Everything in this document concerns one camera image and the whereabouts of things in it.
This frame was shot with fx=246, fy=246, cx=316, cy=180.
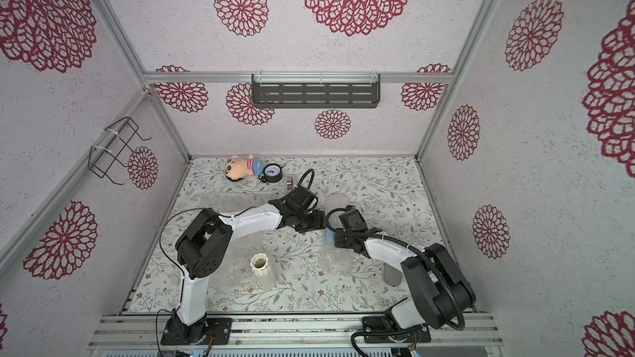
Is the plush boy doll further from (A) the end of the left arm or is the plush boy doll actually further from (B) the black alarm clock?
(A) the end of the left arm

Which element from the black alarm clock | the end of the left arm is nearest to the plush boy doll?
the black alarm clock

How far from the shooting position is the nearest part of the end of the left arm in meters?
0.72

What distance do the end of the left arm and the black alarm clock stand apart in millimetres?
345

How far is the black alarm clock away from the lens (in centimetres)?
113

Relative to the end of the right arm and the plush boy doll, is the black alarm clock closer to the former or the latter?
the plush boy doll
